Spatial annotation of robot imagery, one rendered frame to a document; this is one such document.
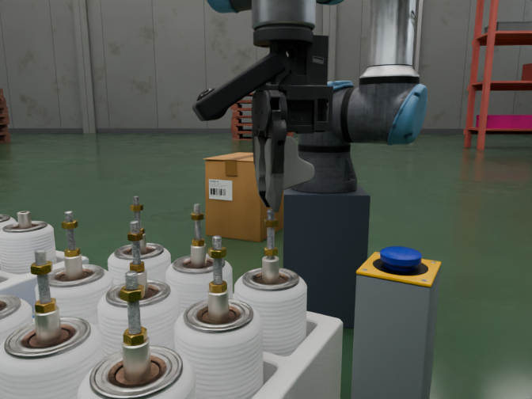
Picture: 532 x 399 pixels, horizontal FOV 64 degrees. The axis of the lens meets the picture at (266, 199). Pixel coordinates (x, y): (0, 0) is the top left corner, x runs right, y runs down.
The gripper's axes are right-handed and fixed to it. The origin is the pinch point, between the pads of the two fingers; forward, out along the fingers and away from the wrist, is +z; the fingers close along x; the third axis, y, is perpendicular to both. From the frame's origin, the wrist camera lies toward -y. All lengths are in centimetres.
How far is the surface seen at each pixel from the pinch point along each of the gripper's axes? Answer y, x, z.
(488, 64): 422, 415, -73
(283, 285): 1.5, -2.8, 10.6
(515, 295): 77, 31, 36
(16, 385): -26.5, -12.3, 12.9
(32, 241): -35, 35, 13
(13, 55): -286, 1141, -146
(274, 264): 0.8, -1.0, 8.4
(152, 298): -14.5, -2.2, 10.6
